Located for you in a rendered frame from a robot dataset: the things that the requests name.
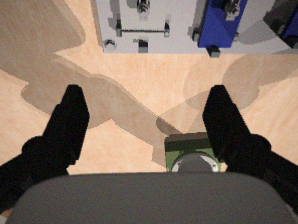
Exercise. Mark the toggle clamp with red handle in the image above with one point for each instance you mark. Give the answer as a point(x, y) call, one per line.
point(231, 9)

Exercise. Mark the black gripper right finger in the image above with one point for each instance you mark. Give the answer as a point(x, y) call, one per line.
point(253, 153)

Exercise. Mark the blue flat plate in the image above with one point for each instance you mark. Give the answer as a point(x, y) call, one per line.
point(216, 32)

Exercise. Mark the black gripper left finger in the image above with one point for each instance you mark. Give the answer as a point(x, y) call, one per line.
point(40, 157)

